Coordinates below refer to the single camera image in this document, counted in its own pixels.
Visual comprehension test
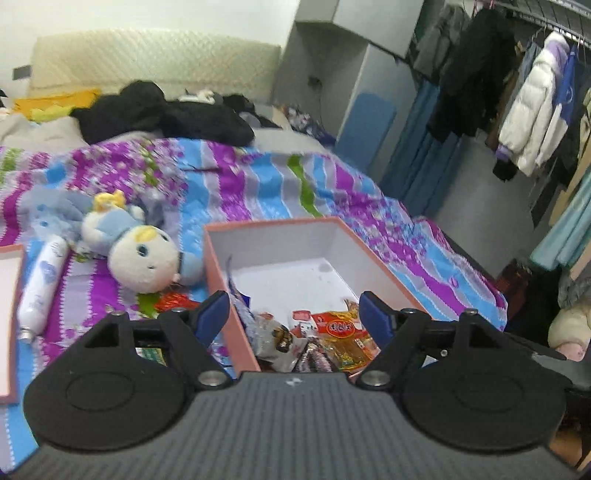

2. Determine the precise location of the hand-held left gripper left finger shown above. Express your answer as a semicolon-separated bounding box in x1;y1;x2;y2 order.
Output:
81;291;234;388

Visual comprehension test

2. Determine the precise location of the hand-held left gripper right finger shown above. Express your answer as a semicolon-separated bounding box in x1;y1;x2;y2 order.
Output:
358;290;513;388

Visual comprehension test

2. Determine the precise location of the blue white snack packet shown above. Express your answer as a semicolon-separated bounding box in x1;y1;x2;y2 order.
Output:
226;256;255;324

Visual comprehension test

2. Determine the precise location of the red yellow label snack packet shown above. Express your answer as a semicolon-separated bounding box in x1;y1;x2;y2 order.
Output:
311;310;370;340

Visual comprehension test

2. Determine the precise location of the clear orange snack packet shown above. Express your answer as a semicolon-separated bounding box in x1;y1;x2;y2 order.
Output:
323;337;382;374

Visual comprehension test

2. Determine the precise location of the clear dark label snack packet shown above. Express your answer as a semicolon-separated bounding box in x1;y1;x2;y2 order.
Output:
252;313;308;373

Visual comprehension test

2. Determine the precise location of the white red label snack packet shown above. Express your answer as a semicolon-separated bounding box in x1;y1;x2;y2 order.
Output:
291;308;320;340

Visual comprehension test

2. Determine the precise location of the purple snack packet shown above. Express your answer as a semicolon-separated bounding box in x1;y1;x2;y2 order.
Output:
295;339;338;374

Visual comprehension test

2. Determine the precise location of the green snack packet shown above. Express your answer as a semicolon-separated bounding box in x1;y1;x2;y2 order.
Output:
136;346;167;366

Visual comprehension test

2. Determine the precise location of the pink cardboard box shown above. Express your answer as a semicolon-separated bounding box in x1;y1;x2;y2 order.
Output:
203;217;437;376

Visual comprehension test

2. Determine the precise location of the blue dress plush doll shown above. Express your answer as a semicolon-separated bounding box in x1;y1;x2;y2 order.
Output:
23;187;204;295

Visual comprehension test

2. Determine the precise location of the floral striped blanket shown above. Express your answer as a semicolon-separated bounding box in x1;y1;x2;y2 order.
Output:
0;138;509;462

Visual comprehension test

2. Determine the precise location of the blue curtain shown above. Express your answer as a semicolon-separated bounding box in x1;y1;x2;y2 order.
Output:
383;78;462;216

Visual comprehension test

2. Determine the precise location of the white tube bottle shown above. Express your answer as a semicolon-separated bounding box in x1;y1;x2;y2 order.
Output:
17;235;69;343

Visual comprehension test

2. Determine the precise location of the blue padded board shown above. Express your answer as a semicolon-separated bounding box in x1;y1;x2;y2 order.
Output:
335;91;398;172

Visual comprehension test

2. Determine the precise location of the beige furry garment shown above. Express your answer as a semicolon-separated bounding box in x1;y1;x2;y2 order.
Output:
547;307;591;363

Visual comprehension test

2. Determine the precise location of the pink box lid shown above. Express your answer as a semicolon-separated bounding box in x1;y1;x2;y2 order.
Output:
0;244;25;405

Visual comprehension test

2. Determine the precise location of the teal hanging garment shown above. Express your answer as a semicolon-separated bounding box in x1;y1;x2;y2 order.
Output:
529;180;591;271

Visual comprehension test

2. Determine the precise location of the black clothes pile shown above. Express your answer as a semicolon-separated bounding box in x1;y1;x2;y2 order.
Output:
69;80;257;147

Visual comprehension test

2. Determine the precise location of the white black cloth item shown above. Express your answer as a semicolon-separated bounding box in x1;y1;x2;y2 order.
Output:
178;89;225;105

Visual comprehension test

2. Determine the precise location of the grey bed sheet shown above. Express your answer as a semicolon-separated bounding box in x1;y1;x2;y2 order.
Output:
0;111;325;153

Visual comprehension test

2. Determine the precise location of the cream quilted headboard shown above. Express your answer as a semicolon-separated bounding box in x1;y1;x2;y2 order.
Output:
28;34;282;100

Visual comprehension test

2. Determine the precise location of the beige hanging coat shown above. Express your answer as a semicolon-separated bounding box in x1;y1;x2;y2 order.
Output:
554;92;591;228

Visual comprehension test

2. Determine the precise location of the white puffer jacket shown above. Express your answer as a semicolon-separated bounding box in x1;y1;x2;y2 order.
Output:
496;31;578;177

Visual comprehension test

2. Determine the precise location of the yellow cloth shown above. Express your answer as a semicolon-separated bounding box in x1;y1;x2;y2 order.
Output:
13;88;101;123

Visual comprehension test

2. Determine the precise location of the black hanging coat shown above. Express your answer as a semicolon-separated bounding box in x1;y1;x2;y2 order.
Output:
429;7;519;145

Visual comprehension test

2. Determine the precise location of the grey green hanging coat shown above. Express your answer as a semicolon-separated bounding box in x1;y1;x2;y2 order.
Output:
413;4;468;85

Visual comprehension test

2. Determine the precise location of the metal clothes rack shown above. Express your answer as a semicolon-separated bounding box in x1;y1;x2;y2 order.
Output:
480;0;591;48

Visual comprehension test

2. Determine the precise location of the grey wall cabinet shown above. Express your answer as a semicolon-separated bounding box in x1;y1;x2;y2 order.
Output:
295;0;426;59

